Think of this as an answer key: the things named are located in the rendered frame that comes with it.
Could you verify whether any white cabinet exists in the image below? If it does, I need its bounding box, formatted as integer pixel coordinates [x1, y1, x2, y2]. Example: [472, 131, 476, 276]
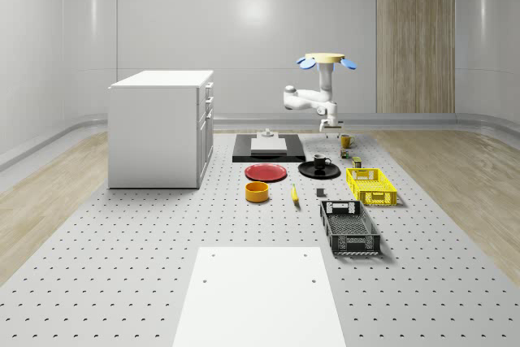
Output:
[108, 69, 215, 190]

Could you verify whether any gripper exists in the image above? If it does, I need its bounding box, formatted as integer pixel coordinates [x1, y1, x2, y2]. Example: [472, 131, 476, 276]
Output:
[318, 119, 345, 136]

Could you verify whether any red plate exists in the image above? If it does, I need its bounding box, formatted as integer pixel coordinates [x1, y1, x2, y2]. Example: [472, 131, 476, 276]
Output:
[244, 163, 288, 182]

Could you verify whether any yellow basket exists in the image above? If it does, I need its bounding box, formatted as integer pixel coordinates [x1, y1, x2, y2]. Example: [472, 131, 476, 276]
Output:
[345, 167, 398, 206]

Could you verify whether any white board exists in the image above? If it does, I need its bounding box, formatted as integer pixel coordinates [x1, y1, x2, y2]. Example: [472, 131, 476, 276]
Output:
[172, 246, 348, 347]

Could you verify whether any black stove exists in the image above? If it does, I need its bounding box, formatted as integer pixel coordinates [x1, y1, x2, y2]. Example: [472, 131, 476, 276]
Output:
[232, 128, 306, 163]

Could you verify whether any black plate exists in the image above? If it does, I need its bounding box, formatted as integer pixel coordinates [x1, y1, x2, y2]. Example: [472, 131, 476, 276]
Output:
[297, 159, 342, 180]

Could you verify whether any dark grey basket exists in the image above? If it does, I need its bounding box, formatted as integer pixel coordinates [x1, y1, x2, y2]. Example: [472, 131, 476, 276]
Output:
[318, 199, 383, 257]

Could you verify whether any yellow bowl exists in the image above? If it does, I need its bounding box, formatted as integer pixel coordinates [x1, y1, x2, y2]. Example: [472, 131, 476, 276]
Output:
[245, 181, 270, 204]

